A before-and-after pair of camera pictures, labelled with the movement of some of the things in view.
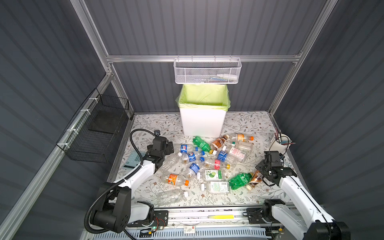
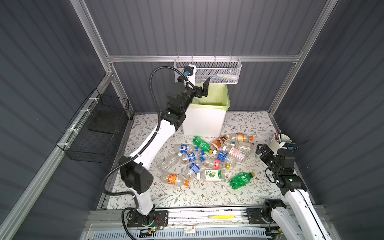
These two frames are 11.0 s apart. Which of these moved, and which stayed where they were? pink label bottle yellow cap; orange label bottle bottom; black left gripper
Moved: black left gripper
Stayed: orange label bottle bottom; pink label bottle yellow cap
